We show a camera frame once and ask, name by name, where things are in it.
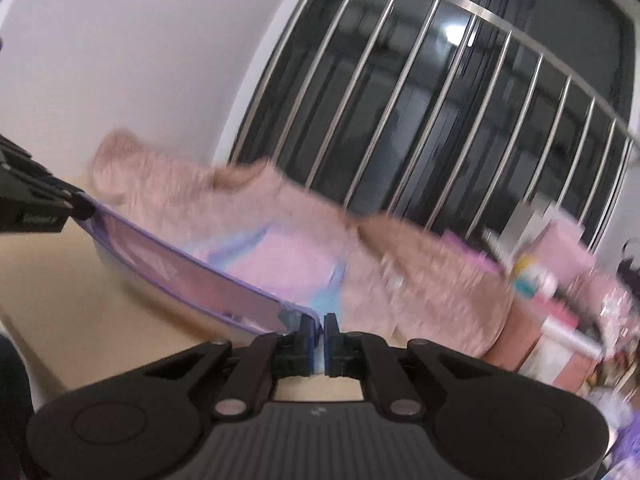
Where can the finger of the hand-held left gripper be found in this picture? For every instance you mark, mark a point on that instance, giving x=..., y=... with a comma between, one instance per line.
x=35, y=172

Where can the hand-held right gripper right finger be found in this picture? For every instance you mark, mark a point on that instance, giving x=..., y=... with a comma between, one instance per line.
x=330, y=334

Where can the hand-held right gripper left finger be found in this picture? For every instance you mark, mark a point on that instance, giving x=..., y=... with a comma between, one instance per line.
x=309, y=334

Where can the pastel purple blue garment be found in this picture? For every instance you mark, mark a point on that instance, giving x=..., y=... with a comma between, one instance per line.
x=165, y=265

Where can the round pink quilted mat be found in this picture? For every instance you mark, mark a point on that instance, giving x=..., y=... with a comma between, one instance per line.
x=440, y=285

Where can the pink fluffy garment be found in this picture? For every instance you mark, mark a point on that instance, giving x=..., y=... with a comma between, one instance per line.
x=200, y=190

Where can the yellow teal white toy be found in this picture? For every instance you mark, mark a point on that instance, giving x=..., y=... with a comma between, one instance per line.
x=530, y=280

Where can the grey box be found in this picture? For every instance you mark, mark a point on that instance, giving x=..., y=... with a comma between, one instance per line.
x=520, y=230

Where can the silver tube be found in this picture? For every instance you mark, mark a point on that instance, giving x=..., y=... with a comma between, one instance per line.
x=570, y=335

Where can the pink folded towel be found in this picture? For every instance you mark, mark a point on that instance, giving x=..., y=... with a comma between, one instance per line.
x=565, y=247

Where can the black handbag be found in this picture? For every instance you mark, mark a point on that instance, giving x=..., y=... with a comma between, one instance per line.
x=632, y=250

